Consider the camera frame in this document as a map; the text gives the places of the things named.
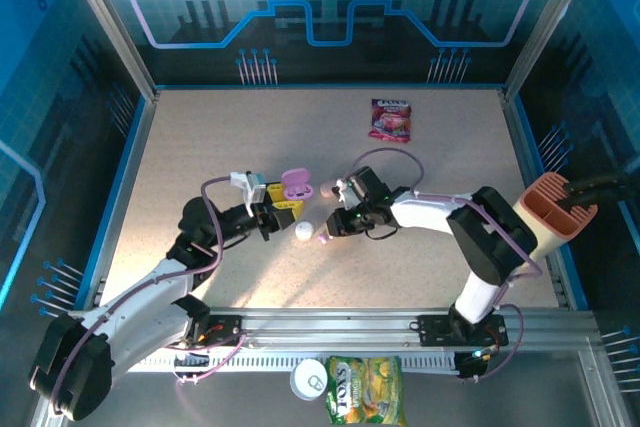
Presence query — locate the cream terracotta utensil holder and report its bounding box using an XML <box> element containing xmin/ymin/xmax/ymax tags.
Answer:
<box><xmin>509</xmin><ymin>170</ymin><xmax>600</xmax><ymax>258</ymax></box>

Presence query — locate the mauve purple earbud charging case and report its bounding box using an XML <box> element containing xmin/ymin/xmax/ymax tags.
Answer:
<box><xmin>280</xmin><ymin>168</ymin><xmax>315</xmax><ymax>202</ymax></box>

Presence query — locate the aluminium table side rail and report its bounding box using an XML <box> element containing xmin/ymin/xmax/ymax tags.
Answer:
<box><xmin>499</xmin><ymin>89</ymin><xmax>576</xmax><ymax>309</ymax></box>
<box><xmin>89</xmin><ymin>90</ymin><xmax>161</xmax><ymax>308</ymax></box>

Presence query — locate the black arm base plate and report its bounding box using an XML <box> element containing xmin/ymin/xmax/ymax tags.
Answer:
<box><xmin>179</xmin><ymin>314</ymin><xmax>247</xmax><ymax>348</ymax></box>
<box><xmin>417</xmin><ymin>314</ymin><xmax>509</xmax><ymax>348</ymax></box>

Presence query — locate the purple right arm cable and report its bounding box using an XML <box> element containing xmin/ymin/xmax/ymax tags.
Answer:
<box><xmin>342</xmin><ymin>147</ymin><xmax>544</xmax><ymax>383</ymax></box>

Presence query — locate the grey metal shelf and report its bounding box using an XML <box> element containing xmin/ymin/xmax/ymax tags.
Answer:
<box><xmin>29</xmin><ymin>346</ymin><xmax>626</xmax><ymax>427</ymax></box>

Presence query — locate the black utensil handle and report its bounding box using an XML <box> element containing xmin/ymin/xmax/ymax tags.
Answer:
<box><xmin>562</xmin><ymin>170</ymin><xmax>640</xmax><ymax>211</ymax></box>

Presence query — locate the aluminium front mounting rail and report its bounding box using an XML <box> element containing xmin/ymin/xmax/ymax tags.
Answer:
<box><xmin>89</xmin><ymin>306</ymin><xmax>601</xmax><ymax>349</ymax></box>

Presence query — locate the red candy bag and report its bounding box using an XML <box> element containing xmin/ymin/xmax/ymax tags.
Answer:
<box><xmin>368</xmin><ymin>98</ymin><xmax>414</xmax><ymax>143</ymax></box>

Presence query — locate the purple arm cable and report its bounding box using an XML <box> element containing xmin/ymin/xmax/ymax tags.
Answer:
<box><xmin>342</xmin><ymin>147</ymin><xmax>544</xmax><ymax>383</ymax></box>
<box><xmin>28</xmin><ymin>175</ymin><xmax>250</xmax><ymax>416</ymax></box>

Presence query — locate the silver pull-tab tin can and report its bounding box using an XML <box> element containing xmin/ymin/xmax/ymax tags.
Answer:
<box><xmin>289</xmin><ymin>357</ymin><xmax>329</xmax><ymax>402</ymax></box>

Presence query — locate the aluminium frame post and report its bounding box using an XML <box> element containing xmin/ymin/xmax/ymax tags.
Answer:
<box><xmin>55</xmin><ymin>0</ymin><xmax>160</xmax><ymax>102</ymax></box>
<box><xmin>503</xmin><ymin>0</ymin><xmax>604</xmax><ymax>98</ymax></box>

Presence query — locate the white slotted cable duct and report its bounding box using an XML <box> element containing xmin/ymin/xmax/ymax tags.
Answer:
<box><xmin>127</xmin><ymin>350</ymin><xmax>461</xmax><ymax>374</ymax></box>

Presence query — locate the green yellow candy bag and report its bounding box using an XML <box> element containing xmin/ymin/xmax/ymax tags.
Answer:
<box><xmin>324</xmin><ymin>355</ymin><xmax>409</xmax><ymax>427</ymax></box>

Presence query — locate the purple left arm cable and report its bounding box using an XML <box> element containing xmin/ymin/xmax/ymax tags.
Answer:
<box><xmin>28</xmin><ymin>175</ymin><xmax>250</xmax><ymax>416</ymax></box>

